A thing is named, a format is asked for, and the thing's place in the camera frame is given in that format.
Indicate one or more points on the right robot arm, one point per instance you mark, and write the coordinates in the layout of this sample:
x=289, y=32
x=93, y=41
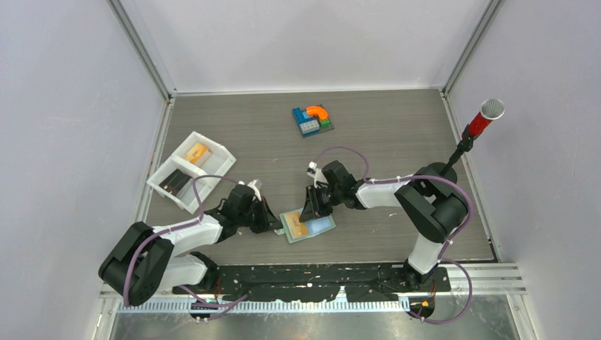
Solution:
x=436, y=205

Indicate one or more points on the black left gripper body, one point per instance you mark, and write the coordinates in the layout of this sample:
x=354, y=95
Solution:
x=254, y=217

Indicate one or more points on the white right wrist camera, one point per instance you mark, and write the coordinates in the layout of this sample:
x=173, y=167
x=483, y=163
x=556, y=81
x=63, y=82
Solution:
x=316, y=173

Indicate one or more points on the orange card stack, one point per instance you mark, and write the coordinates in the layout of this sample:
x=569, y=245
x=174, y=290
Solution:
x=197, y=155

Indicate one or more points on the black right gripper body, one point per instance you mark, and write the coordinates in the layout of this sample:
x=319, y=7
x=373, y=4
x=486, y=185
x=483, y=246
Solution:
x=327, y=197

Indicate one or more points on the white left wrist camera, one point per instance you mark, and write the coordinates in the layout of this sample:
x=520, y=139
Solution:
x=255, y=185

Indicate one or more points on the colourful toy block set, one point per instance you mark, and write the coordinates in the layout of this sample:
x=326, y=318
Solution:
x=312, y=120

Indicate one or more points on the red microphone on stand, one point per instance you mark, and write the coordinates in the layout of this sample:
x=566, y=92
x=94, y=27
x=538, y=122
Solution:
x=490, y=110

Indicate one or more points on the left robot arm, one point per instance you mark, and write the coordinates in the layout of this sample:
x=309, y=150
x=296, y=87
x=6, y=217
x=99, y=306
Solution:
x=149, y=259

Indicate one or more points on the black card in tray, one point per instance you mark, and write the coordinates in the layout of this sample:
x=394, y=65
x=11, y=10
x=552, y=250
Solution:
x=179, y=186

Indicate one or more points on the black credit card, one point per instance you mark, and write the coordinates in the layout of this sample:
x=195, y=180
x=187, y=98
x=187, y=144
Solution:
x=164, y=185

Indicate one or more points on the white two-compartment tray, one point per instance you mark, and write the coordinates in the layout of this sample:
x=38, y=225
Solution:
x=203, y=179

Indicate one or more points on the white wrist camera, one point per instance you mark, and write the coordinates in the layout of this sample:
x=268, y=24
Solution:
x=316, y=173
x=255, y=185

